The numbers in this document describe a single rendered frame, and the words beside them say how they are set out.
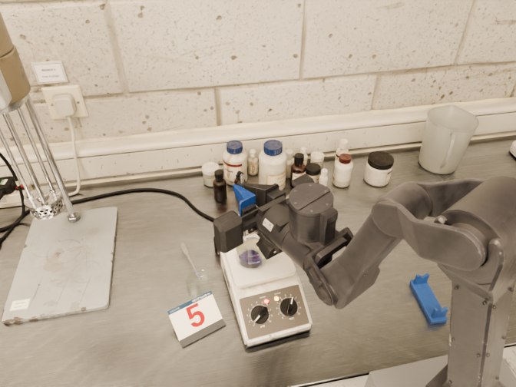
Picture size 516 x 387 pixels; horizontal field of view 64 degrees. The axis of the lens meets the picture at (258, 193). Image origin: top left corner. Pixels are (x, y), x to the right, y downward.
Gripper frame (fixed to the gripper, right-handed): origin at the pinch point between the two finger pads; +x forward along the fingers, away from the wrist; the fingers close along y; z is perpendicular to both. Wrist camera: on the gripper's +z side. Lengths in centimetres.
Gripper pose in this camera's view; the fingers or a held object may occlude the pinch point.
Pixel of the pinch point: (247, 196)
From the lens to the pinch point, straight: 68.6
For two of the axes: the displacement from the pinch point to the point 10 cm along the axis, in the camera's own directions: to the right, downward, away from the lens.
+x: -6.1, -5.0, 6.1
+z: 0.1, 7.7, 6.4
